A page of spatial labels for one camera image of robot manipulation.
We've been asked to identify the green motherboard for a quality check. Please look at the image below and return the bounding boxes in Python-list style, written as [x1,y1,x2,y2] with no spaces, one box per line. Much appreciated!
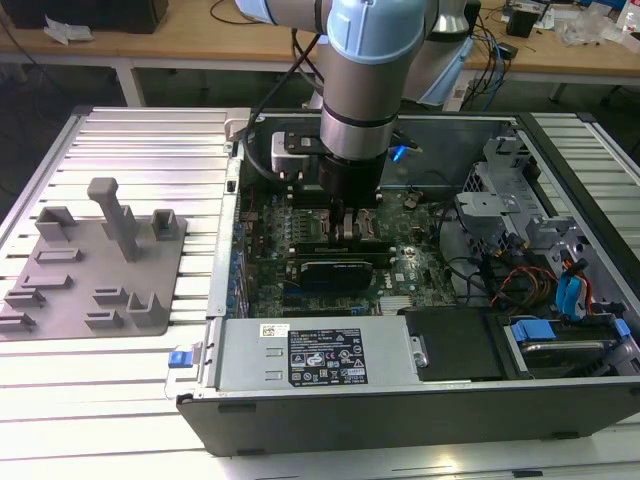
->
[236,191,459,319]

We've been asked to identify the black open PC case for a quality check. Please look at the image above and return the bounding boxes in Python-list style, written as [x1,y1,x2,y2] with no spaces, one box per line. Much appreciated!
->
[174,109,640,459]

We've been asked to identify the white printed tag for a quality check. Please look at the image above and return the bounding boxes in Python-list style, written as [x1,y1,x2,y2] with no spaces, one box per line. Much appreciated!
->
[446,79,470,112]

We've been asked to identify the black graphics card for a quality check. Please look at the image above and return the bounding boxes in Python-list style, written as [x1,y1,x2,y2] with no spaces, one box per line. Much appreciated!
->
[296,259,374,292]

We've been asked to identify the crumpled white paper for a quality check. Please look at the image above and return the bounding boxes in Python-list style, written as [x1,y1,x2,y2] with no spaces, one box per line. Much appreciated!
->
[43,13,95,45]

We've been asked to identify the black wire bundle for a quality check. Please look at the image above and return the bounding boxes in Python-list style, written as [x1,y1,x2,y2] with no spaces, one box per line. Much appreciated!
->
[438,209,496,303]

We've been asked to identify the hard disk in blue carrier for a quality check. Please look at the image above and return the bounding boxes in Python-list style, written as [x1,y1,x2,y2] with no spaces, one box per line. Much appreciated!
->
[503,319,632,380]

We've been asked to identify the small silver heatsink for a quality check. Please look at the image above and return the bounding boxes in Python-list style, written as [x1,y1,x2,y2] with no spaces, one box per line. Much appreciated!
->
[381,294,417,317]

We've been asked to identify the silver power supply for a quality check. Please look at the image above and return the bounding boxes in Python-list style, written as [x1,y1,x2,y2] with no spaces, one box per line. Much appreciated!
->
[213,316,419,392]

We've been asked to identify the pale case handle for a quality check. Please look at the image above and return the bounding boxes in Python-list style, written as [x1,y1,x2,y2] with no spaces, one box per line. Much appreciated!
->
[222,116,251,152]

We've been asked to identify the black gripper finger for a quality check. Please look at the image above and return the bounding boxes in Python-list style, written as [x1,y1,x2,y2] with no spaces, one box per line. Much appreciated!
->
[349,203,373,242]
[328,196,348,241]

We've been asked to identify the silver metal drive cage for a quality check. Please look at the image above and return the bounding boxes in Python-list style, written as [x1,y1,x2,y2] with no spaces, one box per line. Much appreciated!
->
[453,133,597,302]

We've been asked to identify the grey parts rack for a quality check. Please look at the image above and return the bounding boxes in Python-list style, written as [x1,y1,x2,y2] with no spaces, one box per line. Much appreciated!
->
[0,177,192,342]

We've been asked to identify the black plastic shroud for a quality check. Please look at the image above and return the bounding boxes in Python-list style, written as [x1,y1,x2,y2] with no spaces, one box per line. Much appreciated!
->
[398,306,502,384]

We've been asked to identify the clear plastic bags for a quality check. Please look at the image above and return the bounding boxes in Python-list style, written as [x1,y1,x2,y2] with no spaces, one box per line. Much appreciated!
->
[558,8,640,49]

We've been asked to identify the thin blue cable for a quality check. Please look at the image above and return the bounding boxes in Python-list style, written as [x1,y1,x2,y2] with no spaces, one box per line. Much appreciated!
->
[490,37,503,99]

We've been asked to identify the red yellow wire bundle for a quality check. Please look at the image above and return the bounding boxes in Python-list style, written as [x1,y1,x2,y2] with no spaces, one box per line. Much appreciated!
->
[488,266,558,309]

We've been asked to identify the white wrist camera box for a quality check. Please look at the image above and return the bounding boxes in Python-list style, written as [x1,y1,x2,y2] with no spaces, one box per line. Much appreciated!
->
[269,130,327,182]

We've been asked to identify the wooden desk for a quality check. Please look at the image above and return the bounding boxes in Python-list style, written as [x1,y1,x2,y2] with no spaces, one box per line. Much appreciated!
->
[0,0,640,109]

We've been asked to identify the blue flat wire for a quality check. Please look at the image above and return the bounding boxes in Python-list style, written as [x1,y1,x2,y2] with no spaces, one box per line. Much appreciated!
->
[556,272,586,322]

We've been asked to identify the black camera cable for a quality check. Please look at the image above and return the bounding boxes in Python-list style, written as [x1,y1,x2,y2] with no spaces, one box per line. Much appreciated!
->
[242,28,327,177]

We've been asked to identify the black equipment box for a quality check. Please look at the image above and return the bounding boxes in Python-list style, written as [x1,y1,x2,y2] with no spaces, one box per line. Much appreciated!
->
[4,0,169,35]

